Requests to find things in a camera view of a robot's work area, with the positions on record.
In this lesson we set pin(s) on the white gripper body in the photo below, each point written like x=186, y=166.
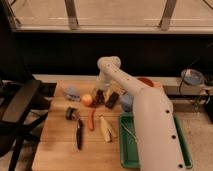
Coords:
x=103, y=83

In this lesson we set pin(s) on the dark red grapes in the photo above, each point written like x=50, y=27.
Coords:
x=98, y=98

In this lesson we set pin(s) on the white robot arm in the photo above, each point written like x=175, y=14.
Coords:
x=157, y=139

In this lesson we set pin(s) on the black rectangular block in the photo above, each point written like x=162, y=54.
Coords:
x=112, y=100

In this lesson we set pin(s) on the orange fruit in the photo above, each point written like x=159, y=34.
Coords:
x=87, y=99

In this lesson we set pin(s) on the blue cup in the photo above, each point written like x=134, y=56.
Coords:
x=126, y=102

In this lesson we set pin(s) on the blue cloth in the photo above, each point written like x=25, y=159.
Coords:
x=71, y=93

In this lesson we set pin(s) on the orange carrot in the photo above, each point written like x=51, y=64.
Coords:
x=90, y=120

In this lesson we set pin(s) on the dark round can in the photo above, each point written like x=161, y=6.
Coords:
x=72, y=114

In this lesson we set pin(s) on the red bowl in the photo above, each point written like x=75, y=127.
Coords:
x=146, y=81

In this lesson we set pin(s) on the metal fork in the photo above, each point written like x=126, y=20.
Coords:
x=129, y=132

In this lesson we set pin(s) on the green plastic tray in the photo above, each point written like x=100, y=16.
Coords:
x=128, y=146

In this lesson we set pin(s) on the black chair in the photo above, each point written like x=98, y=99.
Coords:
x=33, y=95

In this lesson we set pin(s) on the blue bowl on shelf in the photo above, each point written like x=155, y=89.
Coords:
x=192, y=77

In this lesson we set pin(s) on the black handled knife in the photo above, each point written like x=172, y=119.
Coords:
x=79, y=134

